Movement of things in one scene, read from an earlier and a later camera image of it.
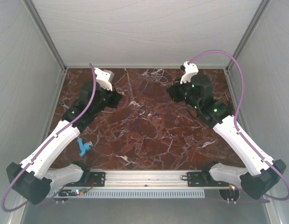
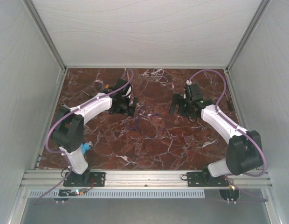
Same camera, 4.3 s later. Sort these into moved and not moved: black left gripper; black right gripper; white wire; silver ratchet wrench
Moved: black right gripper; black left gripper
Not moved: silver ratchet wrench; white wire
